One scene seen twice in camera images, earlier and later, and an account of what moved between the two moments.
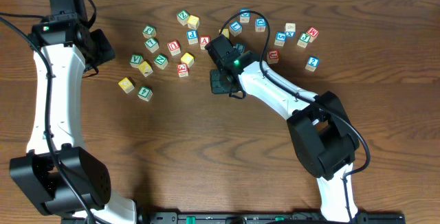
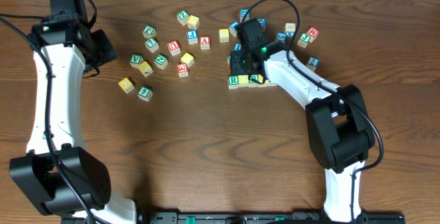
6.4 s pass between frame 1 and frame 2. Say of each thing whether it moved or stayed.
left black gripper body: stayed
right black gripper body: moved
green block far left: stayed
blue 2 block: stayed
